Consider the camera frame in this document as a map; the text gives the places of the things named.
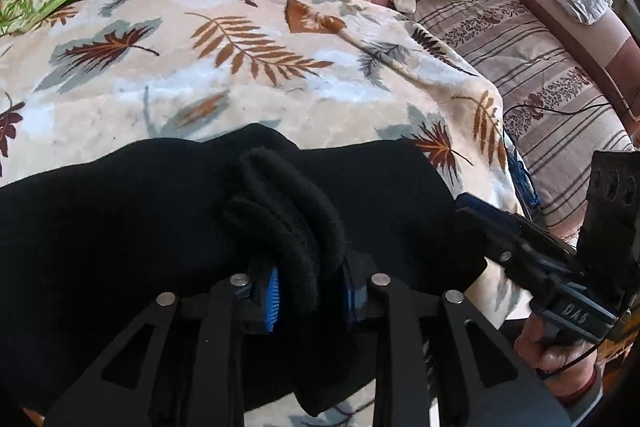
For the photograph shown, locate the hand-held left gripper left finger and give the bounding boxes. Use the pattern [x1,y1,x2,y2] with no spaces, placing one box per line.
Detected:
[45,267,281,427]

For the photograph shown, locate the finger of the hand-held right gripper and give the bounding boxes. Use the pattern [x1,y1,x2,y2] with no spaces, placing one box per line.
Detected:
[454,192,576,268]
[456,209,576,300]

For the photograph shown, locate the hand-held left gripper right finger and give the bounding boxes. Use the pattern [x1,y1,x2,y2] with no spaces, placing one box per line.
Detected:
[342,256,571,427]

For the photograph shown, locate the black pants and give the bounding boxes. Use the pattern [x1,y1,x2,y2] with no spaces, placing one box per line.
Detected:
[0,123,488,418]

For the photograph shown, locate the person's right forearm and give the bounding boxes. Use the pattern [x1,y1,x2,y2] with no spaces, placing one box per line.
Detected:
[550,364,607,413]

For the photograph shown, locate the person's right hand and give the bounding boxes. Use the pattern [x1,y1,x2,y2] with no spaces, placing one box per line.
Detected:
[515,314,598,388]

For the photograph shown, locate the blue cloth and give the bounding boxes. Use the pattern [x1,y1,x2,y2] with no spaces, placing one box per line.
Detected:
[505,132,541,208]

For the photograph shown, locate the striped floral sofa cushion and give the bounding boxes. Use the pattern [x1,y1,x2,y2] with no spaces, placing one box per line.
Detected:
[410,0,636,238]

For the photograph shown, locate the leaf print blanket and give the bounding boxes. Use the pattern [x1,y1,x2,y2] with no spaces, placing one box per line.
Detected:
[0,0,538,427]

